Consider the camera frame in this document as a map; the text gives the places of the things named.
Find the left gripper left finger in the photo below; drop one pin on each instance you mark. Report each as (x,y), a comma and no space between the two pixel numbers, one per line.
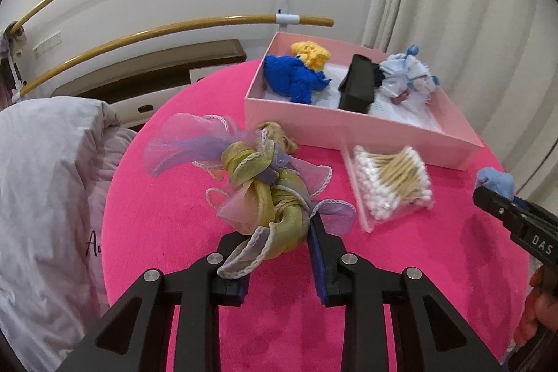
(230,292)

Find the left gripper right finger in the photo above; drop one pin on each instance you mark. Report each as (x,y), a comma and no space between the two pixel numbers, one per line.
(325,251)

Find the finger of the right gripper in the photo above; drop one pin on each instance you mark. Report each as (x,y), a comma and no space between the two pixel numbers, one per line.
(514,210)
(534,209)

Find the light blue fuzzy pom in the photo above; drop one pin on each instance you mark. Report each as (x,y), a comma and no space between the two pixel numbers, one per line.
(496,181)

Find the pastel organza ribbon bow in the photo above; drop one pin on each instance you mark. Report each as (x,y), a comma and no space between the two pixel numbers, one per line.
(268,195)

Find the bag of cotton swabs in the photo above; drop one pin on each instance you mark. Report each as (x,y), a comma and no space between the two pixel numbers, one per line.
(387,187)

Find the clear plastic pouch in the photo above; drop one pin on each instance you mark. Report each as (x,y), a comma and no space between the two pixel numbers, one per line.
(414,110)

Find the black glasses case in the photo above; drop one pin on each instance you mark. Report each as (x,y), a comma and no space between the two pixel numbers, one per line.
(357,90)

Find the light blue patterned scrunchie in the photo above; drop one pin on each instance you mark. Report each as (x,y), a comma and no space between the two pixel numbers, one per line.
(405,72)

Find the dark navy scrunchie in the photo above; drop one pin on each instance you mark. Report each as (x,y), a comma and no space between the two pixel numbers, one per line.
(378,75)

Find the yellow crochet fish toy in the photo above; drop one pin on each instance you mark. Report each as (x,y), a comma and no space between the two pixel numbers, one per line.
(311,54)

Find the person's right hand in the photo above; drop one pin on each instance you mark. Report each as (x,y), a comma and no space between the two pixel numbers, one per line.
(540,308)

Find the pink cardboard box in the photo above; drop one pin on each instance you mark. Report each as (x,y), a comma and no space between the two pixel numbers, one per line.
(455,146)

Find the white curtain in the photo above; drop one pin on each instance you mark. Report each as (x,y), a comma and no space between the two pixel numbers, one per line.
(497,60)

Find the white brown tv cabinet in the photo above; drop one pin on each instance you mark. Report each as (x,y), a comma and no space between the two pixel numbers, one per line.
(138,87)

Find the lower wooden ballet bar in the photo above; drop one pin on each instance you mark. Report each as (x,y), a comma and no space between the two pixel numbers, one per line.
(169,29)

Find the clothes hanging on bar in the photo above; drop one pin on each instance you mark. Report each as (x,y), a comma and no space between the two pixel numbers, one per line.
(12,45)

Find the white wall switch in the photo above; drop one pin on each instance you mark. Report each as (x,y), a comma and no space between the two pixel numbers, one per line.
(47,44)

